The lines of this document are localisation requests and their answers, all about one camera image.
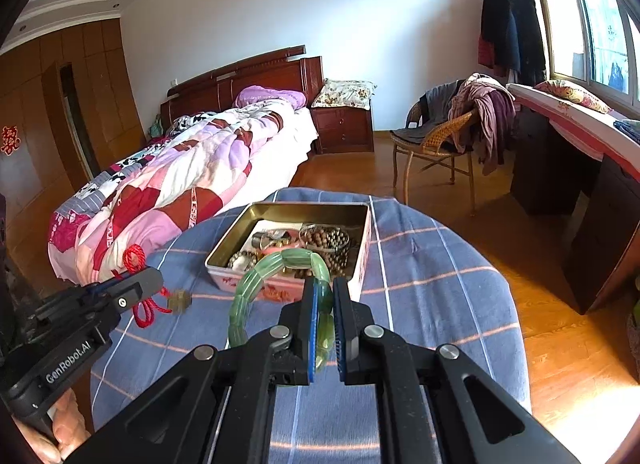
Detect silver metal watch band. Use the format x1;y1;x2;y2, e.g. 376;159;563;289
250;230;291;250

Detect red paper wall decoration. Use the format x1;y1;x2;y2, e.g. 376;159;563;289
0;125;20;155

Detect purple pillow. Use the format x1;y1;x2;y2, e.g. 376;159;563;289
235;85;307;110

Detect small floral pillow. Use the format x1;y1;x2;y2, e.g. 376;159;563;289
311;78;377;110

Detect dark wooden nightstand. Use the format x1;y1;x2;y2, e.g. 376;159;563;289
311;104;375;155

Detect pearl bracelet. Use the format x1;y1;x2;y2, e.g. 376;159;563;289
227;251;261;272

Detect pink patchwork quilt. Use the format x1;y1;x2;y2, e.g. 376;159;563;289
48;100;296;285

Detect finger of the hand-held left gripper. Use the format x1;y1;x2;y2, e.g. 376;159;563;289
106;267;165;316
82;278;128;297

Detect brown wooden bead bracelet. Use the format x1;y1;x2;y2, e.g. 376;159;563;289
300;226;351;257

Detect window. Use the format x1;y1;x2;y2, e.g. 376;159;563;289
530;0;640;110

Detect dark grey jacket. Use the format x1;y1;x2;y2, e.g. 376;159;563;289
390;81;468;142

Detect red cord pendant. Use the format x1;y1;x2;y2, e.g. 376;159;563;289
111;244;193;330

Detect wicker chair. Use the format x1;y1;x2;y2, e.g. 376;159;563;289
390;89;476;217

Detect brown wooden wardrobe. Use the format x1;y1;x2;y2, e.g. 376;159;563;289
0;19;151;290

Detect hanging dark coats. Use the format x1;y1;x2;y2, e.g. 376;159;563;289
477;0;547;87

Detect pink tin box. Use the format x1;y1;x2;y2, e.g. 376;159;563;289
204;201;373;302

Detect mauve garment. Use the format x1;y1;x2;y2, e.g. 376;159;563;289
447;74;516;175

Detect dark large bead bracelet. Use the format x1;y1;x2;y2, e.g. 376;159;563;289
287;249;352;280

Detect blue plaid tablecloth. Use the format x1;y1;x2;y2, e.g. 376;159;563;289
90;187;532;464

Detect long floral pillow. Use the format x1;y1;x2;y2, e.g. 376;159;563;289
535;79;612;114

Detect dark wooden headboard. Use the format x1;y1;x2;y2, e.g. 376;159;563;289
160;45;325;145

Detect green jade bracelet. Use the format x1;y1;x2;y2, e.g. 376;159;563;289
227;249;333;375

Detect person's left hand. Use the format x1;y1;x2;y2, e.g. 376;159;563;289
22;388;94;464

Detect red and white desk cloth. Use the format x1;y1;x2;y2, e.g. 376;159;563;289
507;83;640;175

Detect bed with pink sheet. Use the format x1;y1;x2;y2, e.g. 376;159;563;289
47;106;321;285

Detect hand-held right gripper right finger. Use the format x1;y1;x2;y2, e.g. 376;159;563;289
332;276;581;464

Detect folded blue clothes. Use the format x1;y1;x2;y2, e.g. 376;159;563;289
612;119;640;145

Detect dark wooden desk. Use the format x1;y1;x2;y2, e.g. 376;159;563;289
507;84;640;315

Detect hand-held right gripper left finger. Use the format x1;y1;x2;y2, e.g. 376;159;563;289
65;276;321;464

